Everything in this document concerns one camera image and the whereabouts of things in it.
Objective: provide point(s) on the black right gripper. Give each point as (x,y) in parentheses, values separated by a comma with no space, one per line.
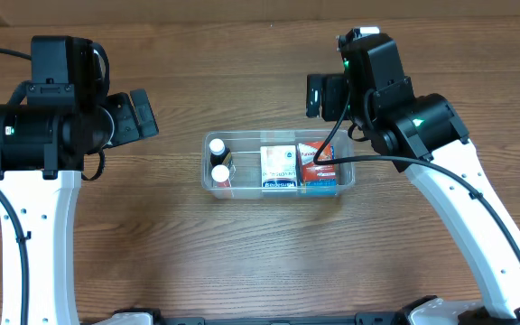
(321,97)

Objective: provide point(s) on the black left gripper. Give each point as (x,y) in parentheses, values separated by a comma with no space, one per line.
(130,117)

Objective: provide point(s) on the dark bottle with white cap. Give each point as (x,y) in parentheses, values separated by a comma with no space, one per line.
(220,154)

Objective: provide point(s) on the white and blue plaster box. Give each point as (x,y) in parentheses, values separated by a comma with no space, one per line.
(278,166)

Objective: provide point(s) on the orange tube with white cap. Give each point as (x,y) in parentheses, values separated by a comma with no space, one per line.
(221,177)

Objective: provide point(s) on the blue lozenge box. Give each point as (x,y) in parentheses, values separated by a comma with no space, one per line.
(315,179)

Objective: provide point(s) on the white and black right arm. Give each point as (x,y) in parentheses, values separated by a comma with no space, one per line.
(425,138)

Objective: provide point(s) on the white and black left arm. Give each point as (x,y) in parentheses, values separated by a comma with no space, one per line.
(45,135)

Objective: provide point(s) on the clear plastic container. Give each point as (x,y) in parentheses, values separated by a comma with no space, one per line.
(245,176)

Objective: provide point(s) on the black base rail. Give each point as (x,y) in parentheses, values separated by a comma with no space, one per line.
(154,316)

